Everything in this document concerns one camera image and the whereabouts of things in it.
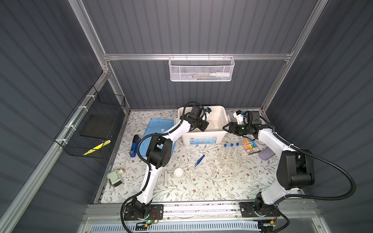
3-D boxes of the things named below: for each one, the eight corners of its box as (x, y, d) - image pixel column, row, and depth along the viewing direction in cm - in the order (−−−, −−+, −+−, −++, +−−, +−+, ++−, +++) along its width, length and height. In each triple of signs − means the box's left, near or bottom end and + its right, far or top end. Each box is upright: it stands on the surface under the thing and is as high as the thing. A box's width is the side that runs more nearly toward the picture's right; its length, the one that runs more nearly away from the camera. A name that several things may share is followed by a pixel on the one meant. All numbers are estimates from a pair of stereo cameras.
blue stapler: (130, 157, 96) (128, 154, 92) (135, 137, 106) (134, 134, 102) (136, 157, 96) (134, 154, 92) (141, 137, 106) (140, 134, 102)
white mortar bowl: (173, 178, 87) (173, 177, 85) (174, 169, 90) (173, 168, 89) (184, 178, 87) (184, 177, 85) (184, 169, 90) (184, 168, 89)
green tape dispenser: (114, 188, 83) (110, 185, 79) (110, 177, 87) (106, 174, 83) (124, 183, 85) (120, 179, 81) (120, 172, 89) (116, 168, 85)
